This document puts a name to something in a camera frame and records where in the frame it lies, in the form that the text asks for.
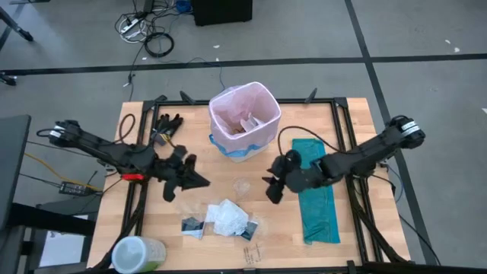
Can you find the black cabinet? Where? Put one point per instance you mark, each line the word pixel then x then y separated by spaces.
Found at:
pixel 220 11

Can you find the small black white wrapper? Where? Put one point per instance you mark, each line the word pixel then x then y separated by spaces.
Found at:
pixel 192 226

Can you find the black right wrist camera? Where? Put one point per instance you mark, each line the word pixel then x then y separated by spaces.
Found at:
pixel 292 158

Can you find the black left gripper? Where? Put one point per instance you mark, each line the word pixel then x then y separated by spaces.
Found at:
pixel 169 169

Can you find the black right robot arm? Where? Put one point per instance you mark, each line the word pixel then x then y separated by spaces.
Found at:
pixel 365 152

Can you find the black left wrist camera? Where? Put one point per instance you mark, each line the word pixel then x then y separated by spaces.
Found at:
pixel 180 151

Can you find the white green wipes canister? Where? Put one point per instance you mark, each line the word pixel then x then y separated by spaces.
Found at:
pixel 137 255

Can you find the white paper scrap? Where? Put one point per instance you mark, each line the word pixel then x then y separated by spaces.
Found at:
pixel 251 122

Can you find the black tripod leg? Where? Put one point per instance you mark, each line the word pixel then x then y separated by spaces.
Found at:
pixel 17 28

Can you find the white board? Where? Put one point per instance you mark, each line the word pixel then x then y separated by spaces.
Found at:
pixel 62 249

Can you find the black white printed wrapper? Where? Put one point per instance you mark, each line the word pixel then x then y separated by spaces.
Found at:
pixel 249 230

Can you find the white plastic trash bin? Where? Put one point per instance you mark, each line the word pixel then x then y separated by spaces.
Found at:
pixel 247 157

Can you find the white paper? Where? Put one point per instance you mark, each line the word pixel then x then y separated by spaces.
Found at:
pixel 228 217

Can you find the white power strip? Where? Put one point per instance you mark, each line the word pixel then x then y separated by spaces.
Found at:
pixel 131 26

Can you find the dark grey desk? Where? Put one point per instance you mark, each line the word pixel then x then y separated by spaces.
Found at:
pixel 13 160

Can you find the black caster foot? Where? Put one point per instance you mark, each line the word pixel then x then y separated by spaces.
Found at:
pixel 7 79

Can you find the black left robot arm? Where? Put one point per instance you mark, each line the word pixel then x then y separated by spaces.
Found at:
pixel 95 146

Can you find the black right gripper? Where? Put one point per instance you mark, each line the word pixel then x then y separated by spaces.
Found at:
pixel 300 180

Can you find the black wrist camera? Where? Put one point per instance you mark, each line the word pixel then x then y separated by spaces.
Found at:
pixel 180 151
pixel 292 158

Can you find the black glove yellow trim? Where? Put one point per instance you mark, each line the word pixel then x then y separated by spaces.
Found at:
pixel 169 123

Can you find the black power adapter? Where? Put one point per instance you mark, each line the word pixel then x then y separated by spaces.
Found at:
pixel 74 188

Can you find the teal trash bag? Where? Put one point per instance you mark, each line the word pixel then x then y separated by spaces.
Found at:
pixel 319 217

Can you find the black desk beam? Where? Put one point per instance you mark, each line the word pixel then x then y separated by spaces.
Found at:
pixel 49 220

